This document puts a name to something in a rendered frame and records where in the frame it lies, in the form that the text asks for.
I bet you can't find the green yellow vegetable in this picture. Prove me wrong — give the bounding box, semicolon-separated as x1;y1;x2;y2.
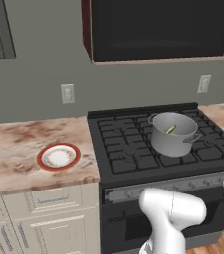
165;124;178;135

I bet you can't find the red rimmed white plate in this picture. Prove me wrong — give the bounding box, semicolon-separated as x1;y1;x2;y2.
36;142;82;173

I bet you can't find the black oven door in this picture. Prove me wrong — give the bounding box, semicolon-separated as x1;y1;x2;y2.
100;190;224;254

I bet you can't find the cream drawer front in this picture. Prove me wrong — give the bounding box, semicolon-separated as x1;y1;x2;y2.
23;184;100;216

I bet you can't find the grey window frame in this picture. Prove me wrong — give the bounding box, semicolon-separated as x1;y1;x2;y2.
0;0;17;61

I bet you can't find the black stove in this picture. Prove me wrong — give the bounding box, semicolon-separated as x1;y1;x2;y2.
86;101;224;254

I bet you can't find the grey metal pot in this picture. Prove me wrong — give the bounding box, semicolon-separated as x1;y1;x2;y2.
147;111;203;159

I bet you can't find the black microwave oven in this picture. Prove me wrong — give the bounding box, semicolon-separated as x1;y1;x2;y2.
80;0;224;66

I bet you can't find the grey cupboard door handle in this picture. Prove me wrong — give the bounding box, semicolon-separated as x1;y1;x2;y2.
17;222;30;250
0;225;14;253

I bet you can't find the white wall outlet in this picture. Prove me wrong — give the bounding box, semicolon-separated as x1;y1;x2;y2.
196;74;213;95
60;83;76;105

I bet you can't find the grey drawer handle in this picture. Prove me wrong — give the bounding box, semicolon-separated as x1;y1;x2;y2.
36;195;70;205

